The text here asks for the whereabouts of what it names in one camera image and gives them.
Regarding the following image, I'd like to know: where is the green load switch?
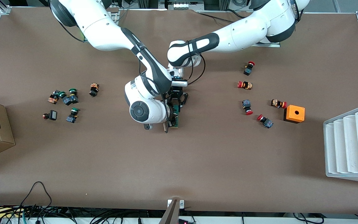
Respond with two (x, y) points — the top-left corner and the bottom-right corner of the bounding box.
(170, 104), (180, 128)

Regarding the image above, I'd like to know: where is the red button with blue block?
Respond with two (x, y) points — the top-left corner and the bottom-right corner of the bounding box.
(243, 61), (255, 76)
(257, 114), (274, 129)
(242, 100), (254, 116)

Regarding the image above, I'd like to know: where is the white power strip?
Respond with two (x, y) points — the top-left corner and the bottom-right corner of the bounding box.
(166, 0), (204, 10)

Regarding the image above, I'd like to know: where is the green button with blue block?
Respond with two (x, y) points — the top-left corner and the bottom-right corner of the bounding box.
(66, 107), (80, 124)
(58, 91), (71, 106)
(68, 88), (80, 104)

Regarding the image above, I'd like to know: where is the orange box with hole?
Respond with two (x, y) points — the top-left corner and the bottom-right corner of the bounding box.
(283, 105), (305, 124)

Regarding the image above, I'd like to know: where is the black square push button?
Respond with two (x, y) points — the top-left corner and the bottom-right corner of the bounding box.
(42, 110), (58, 121)

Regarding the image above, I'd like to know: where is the white slotted tray rack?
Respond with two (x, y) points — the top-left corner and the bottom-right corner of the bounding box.
(323, 104), (358, 184)

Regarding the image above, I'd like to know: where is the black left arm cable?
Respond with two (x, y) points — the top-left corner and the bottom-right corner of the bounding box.
(186, 51), (206, 85)

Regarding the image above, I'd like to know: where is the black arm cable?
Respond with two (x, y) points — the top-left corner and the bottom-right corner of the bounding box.
(186, 51), (206, 85)
(59, 23), (89, 43)

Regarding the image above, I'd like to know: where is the black base cable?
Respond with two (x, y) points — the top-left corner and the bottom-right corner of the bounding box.
(196, 11), (232, 23)

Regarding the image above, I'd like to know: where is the aluminium camera post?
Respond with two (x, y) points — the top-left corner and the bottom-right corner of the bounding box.
(159, 199), (185, 224)

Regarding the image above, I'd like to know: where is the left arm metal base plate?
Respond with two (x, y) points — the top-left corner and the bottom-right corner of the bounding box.
(254, 42), (281, 48)

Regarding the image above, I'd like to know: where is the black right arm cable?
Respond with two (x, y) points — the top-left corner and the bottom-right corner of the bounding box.
(59, 23), (89, 43)

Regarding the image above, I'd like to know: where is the black looped cable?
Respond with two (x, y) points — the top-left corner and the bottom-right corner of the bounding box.
(20, 181), (53, 215)

